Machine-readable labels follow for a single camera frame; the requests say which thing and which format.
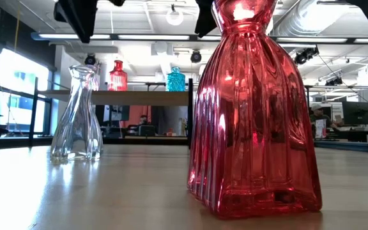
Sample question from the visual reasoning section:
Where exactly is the white standing sign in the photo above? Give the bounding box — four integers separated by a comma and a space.
314, 119, 328, 139

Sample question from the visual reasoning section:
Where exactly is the clear twisted glass vase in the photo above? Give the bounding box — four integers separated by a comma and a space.
50, 65, 104, 162

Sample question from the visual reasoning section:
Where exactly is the teal cylindrical glass vase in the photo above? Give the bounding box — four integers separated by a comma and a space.
166, 66, 187, 93

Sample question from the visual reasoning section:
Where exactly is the wooden shelf black metal frame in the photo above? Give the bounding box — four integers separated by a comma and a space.
29, 76, 194, 150

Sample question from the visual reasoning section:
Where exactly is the white ring ceiling lamp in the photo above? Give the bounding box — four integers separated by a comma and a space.
165, 8, 185, 27

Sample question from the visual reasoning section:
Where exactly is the red ribbed glass bottle vase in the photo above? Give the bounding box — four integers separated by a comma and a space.
107, 59, 128, 92

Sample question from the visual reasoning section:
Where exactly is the large window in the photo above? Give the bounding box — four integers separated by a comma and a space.
0, 47, 56, 137

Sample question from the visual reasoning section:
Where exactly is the long ceiling light strip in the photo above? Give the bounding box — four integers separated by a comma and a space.
30, 31, 368, 45

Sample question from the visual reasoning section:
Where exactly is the black ceiling spotlight cluster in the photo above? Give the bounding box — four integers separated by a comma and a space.
294, 46, 320, 66

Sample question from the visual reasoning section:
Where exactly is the silver air duct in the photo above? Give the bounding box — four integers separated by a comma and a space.
272, 0, 351, 36

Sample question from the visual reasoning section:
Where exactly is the orange partition panel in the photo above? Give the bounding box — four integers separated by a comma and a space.
121, 105, 152, 128

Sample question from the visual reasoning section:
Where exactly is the yellow hanging strap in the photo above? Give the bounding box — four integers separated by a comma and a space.
13, 6, 22, 54

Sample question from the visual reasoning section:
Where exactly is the black computer monitor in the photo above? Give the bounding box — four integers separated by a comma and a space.
342, 101, 368, 126

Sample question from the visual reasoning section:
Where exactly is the black aluminium frame rail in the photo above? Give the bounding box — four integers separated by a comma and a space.
30, 136, 190, 148
313, 139, 368, 155
0, 135, 31, 153

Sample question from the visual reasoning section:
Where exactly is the red square fluted glass vase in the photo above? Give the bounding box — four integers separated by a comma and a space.
187, 0, 323, 220

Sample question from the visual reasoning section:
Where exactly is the dark office desk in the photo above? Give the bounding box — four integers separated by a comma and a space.
311, 128, 368, 144

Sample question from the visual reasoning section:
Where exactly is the dark display screen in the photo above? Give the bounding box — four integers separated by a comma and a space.
95, 105, 130, 123

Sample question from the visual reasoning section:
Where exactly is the black workstation frame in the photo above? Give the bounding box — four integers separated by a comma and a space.
303, 83, 368, 108

